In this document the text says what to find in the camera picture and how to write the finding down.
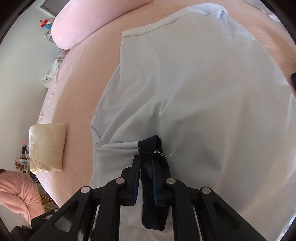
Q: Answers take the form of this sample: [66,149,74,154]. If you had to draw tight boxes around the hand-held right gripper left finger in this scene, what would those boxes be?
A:
[28,156,141,241]

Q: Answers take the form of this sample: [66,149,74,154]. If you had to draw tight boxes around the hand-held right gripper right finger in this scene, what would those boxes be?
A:
[151,158,266,241]

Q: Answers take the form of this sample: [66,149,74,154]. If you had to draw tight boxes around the white collared shirt navy cuffs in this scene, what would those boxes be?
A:
[89,3,296,232]

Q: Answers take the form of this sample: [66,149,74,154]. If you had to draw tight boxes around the pile of white clothes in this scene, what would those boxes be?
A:
[41,49,64,88]

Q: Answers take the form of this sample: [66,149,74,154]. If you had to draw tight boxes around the cream folded cloth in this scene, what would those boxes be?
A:
[29,123,67,175]

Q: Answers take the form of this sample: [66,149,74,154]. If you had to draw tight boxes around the bed with pink sheet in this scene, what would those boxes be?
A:
[37,0,296,209]

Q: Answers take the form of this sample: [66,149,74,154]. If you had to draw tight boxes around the pink rolled quilt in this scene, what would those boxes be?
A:
[51,0,153,51]

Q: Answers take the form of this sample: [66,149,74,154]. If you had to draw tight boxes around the red plush toy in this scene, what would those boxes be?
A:
[39,18,55,30]

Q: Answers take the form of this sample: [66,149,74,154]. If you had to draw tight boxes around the yellow wire rack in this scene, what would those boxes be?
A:
[38,189,57,208]

